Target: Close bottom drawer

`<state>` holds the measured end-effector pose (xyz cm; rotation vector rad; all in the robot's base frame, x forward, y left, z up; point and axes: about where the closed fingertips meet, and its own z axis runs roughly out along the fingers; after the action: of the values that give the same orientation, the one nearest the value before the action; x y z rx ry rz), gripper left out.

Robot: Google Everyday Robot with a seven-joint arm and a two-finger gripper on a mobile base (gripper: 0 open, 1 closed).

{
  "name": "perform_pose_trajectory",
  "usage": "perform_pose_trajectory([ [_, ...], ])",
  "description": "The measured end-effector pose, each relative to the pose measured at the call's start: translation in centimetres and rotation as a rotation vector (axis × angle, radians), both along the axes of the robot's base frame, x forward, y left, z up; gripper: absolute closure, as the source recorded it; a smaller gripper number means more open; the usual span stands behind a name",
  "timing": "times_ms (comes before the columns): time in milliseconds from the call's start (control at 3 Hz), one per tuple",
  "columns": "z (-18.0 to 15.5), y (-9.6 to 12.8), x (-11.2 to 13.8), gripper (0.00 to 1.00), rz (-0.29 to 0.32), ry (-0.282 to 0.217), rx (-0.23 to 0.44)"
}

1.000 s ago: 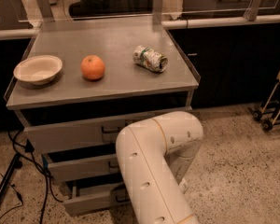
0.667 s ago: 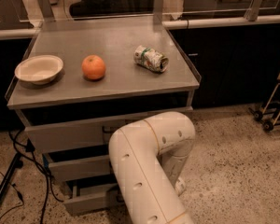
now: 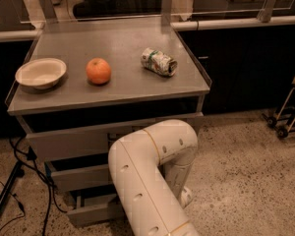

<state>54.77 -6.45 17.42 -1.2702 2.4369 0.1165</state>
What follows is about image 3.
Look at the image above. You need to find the grey bottom drawer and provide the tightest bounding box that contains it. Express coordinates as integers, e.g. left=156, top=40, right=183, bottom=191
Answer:
left=67, top=184, right=124, bottom=227

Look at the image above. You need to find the grey drawer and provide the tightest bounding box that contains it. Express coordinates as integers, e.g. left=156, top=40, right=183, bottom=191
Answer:
left=45, top=153, right=111, bottom=192
left=67, top=184, right=124, bottom=227
left=27, top=112, right=203, bottom=161

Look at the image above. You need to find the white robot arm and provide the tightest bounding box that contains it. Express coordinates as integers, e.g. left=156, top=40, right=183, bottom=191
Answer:
left=108, top=120, right=200, bottom=236

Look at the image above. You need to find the grey top drawer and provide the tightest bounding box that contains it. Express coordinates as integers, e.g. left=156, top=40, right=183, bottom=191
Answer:
left=27, top=112, right=203, bottom=161

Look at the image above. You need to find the grey metal drawer cabinet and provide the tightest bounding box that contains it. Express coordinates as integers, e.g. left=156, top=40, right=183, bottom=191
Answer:
left=5, top=16, right=212, bottom=195

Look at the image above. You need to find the grey middle drawer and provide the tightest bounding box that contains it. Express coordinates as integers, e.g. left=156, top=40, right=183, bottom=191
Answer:
left=45, top=153, right=111, bottom=192

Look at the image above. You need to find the crushed white green can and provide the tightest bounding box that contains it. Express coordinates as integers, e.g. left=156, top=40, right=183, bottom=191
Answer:
left=141, top=47, right=178, bottom=77

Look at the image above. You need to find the orange fruit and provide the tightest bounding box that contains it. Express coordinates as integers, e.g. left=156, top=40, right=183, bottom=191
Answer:
left=86, top=58, right=111, bottom=85

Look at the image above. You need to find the white bowl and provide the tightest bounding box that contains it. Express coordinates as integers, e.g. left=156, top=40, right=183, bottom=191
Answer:
left=15, top=58, right=67, bottom=89

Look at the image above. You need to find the dark seated person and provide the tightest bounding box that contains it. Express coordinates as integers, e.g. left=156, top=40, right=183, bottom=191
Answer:
left=73, top=0, right=162, bottom=19

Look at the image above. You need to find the black tripod leg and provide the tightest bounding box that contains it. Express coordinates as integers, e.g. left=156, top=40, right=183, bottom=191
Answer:
left=0, top=162, right=22, bottom=214

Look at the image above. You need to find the white horizontal rail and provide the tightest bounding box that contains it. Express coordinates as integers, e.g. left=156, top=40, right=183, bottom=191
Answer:
left=0, top=16, right=295, bottom=42

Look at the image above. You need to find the black floor cable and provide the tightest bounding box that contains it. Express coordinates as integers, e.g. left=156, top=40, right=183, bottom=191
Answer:
left=0, top=137, right=77, bottom=236

